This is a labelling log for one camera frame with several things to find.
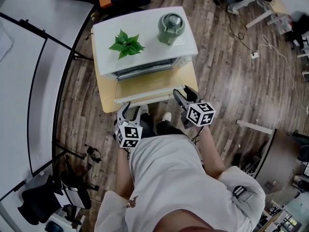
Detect black office chair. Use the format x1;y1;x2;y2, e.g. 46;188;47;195
17;174;93;226

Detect person's left forearm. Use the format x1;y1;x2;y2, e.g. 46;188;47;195
116;145;136;204

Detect black swivel chair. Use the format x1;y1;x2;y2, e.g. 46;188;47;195
285;10;309;51

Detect large white curved desk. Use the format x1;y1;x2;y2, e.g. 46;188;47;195
0;0;95;204

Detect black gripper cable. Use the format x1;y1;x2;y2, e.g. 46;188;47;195
191;126;206;146

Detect white-legged wooden desk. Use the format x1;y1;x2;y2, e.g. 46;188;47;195
245;0;292;29

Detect green leafy plant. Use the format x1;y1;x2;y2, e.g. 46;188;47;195
108;29;146;61

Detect person's white shirt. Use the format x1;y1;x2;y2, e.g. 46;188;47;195
94;133;267;232

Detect white cable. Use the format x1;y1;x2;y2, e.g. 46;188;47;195
256;34;309;111

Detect grey strap buckle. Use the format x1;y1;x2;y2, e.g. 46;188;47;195
232;185;252;203

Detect glass toaster oven door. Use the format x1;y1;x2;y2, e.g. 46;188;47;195
113;78;185;106

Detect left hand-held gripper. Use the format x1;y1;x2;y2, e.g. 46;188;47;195
115;101;143;149

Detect black headset with cables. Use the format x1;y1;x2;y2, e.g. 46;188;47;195
84;143;102;164

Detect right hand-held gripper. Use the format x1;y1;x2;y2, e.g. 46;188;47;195
172;85;216;130

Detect person's black trousers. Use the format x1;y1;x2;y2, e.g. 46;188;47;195
139;113;189;139

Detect person's right forearm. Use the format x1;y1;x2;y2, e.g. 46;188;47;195
196;124;230;179

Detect white toaster oven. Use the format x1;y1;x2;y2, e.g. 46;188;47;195
91;6;199;82

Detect black floor cable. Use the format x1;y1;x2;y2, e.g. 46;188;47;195
213;0;254;55

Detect green insulated jug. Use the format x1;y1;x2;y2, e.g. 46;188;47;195
157;13;186;46

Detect white floor bar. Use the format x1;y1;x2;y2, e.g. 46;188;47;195
236;119;274;135

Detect small light wooden table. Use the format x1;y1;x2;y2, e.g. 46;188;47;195
91;31;199;114

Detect dark cluttered desk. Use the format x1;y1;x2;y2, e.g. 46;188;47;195
253;128;309;197

